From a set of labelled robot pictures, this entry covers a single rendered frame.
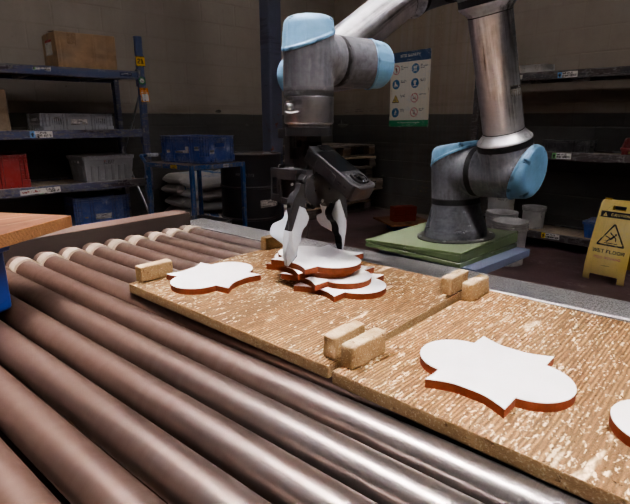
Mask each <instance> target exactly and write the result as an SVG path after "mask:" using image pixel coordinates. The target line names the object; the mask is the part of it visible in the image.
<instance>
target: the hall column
mask: <svg viewBox="0 0 630 504"><path fill-rule="evenodd" d="M259 17H260V55H261V93H262V131H263V151H272V152H281V164H283V138H278V129H282V89H281V88H280V86H279V84H278V80H277V68H278V65H279V63H280V62H281V7H280V0H259Z"/></svg>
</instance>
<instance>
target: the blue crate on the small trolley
mask: <svg viewBox="0 0 630 504"><path fill-rule="evenodd" d="M233 136H234V135H161V138H160V139H161V146H162V154H161V159H162V161H164V162H176V163H192V164H213V163H222V162H232V161H233V160H235V154H234V150H235V149H233V141H234V140H233Z"/></svg>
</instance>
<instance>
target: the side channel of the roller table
mask: <svg viewBox="0 0 630 504"><path fill-rule="evenodd" d="M182 225H187V226H188V225H191V224H190V213H189V212H186V211H180V210H172V211H166V212H159V213H153V214H147V215H140V216H134V217H128V218H121V219H115V220H109V221H102V222H96V223H90V224H84V225H77V226H72V227H69V228H65V229H62V230H59V231H56V232H52V233H49V234H46V235H43V236H39V237H36V238H33V239H30V240H26V241H23V242H20V243H17V244H13V245H10V246H9V248H10V249H9V250H8V251H5V252H3V256H4V262H5V266H6V264H7V262H8V261H9V260H10V259H11V258H13V257H17V256H19V257H27V258H30V259H32V260H33V258H34V256H35V255H36V254H38V253H39V252H53V253H56V254H58V253H59V251H60V250H61V249H63V248H65V247H76V248H79V249H82V247H83V246H84V245H85V244H87V243H100V244H104V243H105V241H107V240H108V239H121V240H124V239H125V238H126V237H127V236H129V235H140V236H144V234H145V233H147V232H150V231H151V232H162V231H163V230H164V229H166V228H170V229H172V228H176V229H179V227H180V226H182Z"/></svg>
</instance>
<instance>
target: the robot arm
mask: <svg viewBox="0 0 630 504"><path fill-rule="evenodd" d="M516 1H517V0H368V1H367V2H366V3H365V4H363V5H362V6H361V7H359V8H358V9H357V10H355V11H354V12H353V13H351V14H350V15H349V16H347V17H346V18H345V19H343V20H342V21H341V22H340V23H338V24H337V25H336V26H334V20H333V19H332V17H330V16H328V15H325V14H320V13H300V14H294V15H291V16H289V17H287V18H286V19H285V21H284V24H283V32H282V48H281V51H283V59H282V61H281V62H280V63H279V65H278V68H277V80H278V84H279V86H280V88H281V89H282V91H283V96H284V123H285V124H288V127H285V129H278V138H284V157H285V164H279V166H278V167H273V168H270V170H271V200H272V201H278V202H280V204H284V205H287V210H286V212H285V215H284V217H283V219H282V220H280V221H277V222H275V223H273V224H272V226H271V228H270V235H271V236H272V237H273V238H275V239H276V240H277V241H279V242H280V243H282V244H283V259H284V265H285V266H288V267H289V266H290V264H291V263H292V262H293V261H294V259H295V258H296V257H297V251H298V246H299V244H300V242H301V235H302V232H303V229H304V228H305V227H306V226H307V223H308V220H309V216H308V214H307V211H306V209H305V206H306V205H307V208H310V209H315V207H316V205H317V204H320V207H321V210H322V213H320V214H318V215H317V216H316V218H317V221H318V222H319V224H320V225H321V226H323V227H325V228H327V229H328V230H330V231H332V232H333V234H334V235H335V243H336V246H337V249H341V250H343V247H344V242H345V235H346V220H347V201H346V198H347V199H348V200H349V201H351V202H353V201H359V200H365V199H369V198H370V196H371V194H372V192H373V189H374V187H375V183H373V182H372V181H371V180H370V179H369V178H367V177H366V176H365V175H364V174H363V173H361V172H360V171H359V170H358V169H357V168H355V167H354V166H353V165H352V164H351V163H349V162H348V161H347V160H346V159H345V158H343V157H342V156H341V155H340V154H339V153H337V152H336V151H335V150H334V149H333V148H331V147H330V146H329V145H322V143H321V136H332V127H330V124H333V123H334V97H333V96H334V92H338V91H345V90H351V89H365V90H370V89H379V88H382V87H383V86H385V85H386V84H387V83H388V82H389V80H390V79H391V77H392V75H393V72H394V64H395V62H394V54H393V52H392V50H391V48H390V47H389V46H388V45H387V44H386V43H384V42H382V41H383V40H384V39H385V38H386V37H388V36H389V35H390V34H391V33H392V32H394V31H395V30H396V29H397V28H398V27H400V26H401V25H402V24H403V23H405V22H406V21H407V20H408V19H415V18H418V17H420V16H421V15H422V14H423V13H425V12H426V11H428V10H430V9H433V8H436V7H439V6H442V5H446V4H450V3H454V2H457V4H458V11H459V12H460V13H461V14H462V15H464V16H465V17H467V19H468V26H469V33H470V41H471V49H472V56H473V64H474V72H475V79H476V87H477V95H478V102H479V110H480V118H481V125H482V133H483V135H482V137H481V138H480V139H479V140H473V141H465V142H459V143H452V144H447V145H442V146H438V147H436V148H434V150H433V151H432V160H431V184H432V206H431V210H430V213H429V216H428V220H427V223H426V226H425V236H426V237H427V238H430V239H434V240H442V241H469V240H477V239H481V238H484V237H486V236H487V226H486V222H485V219H484V216H483V213H482V210H481V207H480V197H494V198H508V199H510V200H513V199H527V198H530V197H532V196H533V195H534V194H535V193H536V192H537V191H538V190H539V188H540V187H541V185H542V183H543V180H544V178H545V175H546V171H547V164H548V157H547V152H546V150H545V148H544V147H543V146H541V145H539V144H534V135H533V133H532V132H531V131H530V130H528V129H527V128H526V127H525V122H524V112H523V102H522V91H521V81H520V70H519V60H518V50H517V39H516V29H515V19H514V8H513V6H514V4H515V2H516ZM274 177H277V194H274Z"/></svg>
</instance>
